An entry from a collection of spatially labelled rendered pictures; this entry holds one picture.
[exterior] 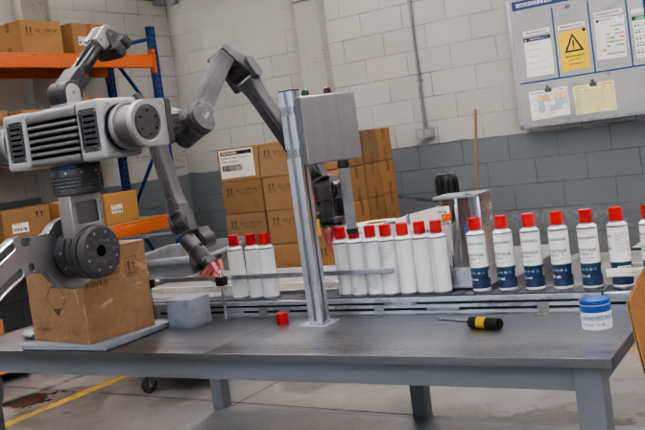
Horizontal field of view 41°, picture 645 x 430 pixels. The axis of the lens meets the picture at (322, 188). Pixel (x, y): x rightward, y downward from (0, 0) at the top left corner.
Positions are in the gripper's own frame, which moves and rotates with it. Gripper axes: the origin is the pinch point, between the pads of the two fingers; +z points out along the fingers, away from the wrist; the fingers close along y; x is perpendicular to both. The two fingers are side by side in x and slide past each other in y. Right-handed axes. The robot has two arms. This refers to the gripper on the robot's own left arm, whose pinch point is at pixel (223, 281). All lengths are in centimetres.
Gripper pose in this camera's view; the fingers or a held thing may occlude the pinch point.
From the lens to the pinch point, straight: 285.4
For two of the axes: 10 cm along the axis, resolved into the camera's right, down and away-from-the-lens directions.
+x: -5.8, 6.9, 4.4
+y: 5.0, -1.2, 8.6
